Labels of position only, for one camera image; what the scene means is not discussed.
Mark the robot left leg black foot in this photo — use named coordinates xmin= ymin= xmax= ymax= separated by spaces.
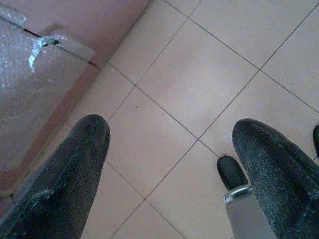
xmin=216 ymin=155 xmax=277 ymax=239

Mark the pink kitchen counter base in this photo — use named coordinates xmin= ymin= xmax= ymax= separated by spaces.
xmin=0 ymin=0 xmax=152 ymax=200

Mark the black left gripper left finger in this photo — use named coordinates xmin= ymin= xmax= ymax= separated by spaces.
xmin=0 ymin=114 xmax=111 ymax=239

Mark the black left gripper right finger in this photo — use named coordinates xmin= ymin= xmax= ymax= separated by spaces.
xmin=231 ymin=119 xmax=319 ymax=239

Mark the clear bubble wrap sheet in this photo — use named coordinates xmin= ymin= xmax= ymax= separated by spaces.
xmin=0 ymin=6 xmax=97 ymax=175

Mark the robot right leg black foot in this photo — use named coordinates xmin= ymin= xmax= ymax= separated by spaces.
xmin=313 ymin=124 xmax=319 ymax=158

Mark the robot leg black foot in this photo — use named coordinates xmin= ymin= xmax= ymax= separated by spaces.
xmin=313 ymin=124 xmax=319 ymax=158
xmin=216 ymin=155 xmax=277 ymax=239

